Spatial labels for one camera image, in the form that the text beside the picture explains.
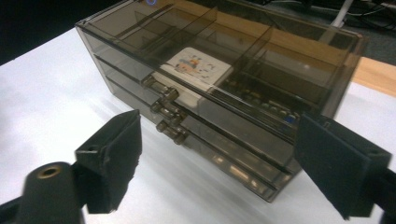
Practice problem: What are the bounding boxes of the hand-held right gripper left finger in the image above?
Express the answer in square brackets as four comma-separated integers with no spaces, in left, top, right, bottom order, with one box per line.
[74,108,143,216]

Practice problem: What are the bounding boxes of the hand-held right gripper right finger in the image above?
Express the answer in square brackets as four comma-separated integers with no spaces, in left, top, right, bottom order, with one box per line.
[293,113,394,220]

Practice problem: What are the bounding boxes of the smoked transparent drawer box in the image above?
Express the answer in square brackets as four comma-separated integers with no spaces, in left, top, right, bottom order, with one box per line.
[75,0,366,203]

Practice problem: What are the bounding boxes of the small white printed card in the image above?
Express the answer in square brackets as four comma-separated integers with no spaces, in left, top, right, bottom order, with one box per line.
[159,46,235,93]

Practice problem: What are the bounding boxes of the row of small trinkets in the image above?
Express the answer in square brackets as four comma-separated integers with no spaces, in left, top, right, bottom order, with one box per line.
[223,77,301,126]

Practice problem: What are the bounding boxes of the white table board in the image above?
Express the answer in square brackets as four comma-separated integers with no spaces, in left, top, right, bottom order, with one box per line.
[0,27,396,224]

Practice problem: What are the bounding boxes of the white metal stand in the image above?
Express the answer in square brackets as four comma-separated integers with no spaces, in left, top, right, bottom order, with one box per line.
[318,0,357,44]

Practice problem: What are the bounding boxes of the dark cables by stand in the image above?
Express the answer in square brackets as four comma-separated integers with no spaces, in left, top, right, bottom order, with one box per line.
[342,0,396,32]

